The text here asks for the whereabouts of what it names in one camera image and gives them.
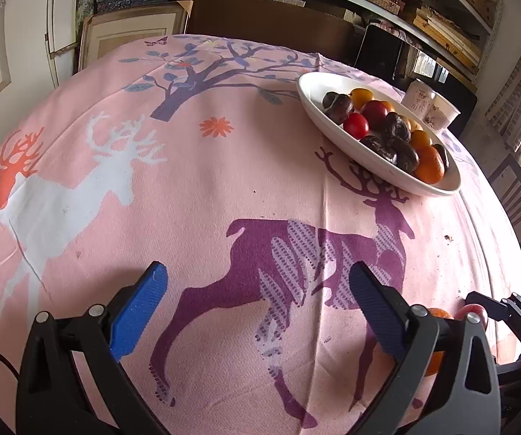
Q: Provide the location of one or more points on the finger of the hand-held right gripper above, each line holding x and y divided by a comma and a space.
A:
516, 369
487, 304

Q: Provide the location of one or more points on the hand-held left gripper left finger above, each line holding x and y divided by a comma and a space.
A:
138, 312

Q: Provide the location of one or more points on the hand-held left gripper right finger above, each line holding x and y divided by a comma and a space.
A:
376, 312

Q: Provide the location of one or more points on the red cherry tomato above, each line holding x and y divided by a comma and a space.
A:
463, 311
374, 111
355, 126

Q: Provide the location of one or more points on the large orange kumquat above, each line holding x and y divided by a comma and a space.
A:
429, 165
439, 313

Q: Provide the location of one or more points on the small orange kumquat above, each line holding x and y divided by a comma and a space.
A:
420, 139

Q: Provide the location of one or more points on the yellow cherry tomato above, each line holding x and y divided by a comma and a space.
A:
414, 125
362, 96

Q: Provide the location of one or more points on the orange cherry tomato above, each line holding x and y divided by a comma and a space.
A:
388, 106

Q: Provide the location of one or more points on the small dark water chestnut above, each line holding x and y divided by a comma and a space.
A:
330, 98

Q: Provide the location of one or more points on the white oval plate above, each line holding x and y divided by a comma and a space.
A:
312, 99

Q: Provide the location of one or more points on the dark wooden slatted chair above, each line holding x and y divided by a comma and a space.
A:
519, 199

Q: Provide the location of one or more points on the pink deer print tablecloth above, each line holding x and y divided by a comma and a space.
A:
197, 217

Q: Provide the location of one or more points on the black chair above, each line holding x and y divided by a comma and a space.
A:
380, 54

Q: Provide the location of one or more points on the stack of flat wooden boxes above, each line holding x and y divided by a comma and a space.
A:
446, 36

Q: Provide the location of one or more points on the white framed panel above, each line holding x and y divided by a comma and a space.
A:
129, 31

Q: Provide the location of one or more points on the white door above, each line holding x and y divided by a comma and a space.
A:
63, 27

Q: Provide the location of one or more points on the dark brown wooden panel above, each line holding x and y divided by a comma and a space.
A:
265, 27

